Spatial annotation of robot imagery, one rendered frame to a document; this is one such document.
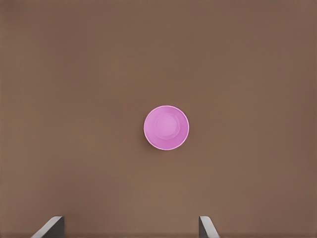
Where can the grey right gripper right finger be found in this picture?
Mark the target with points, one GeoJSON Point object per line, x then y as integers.
{"type": "Point", "coordinates": [207, 229]}

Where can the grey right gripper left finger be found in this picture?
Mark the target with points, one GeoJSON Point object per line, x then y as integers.
{"type": "Point", "coordinates": [53, 228]}

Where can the pink bowl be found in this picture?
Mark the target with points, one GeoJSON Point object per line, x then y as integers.
{"type": "Point", "coordinates": [166, 127]}

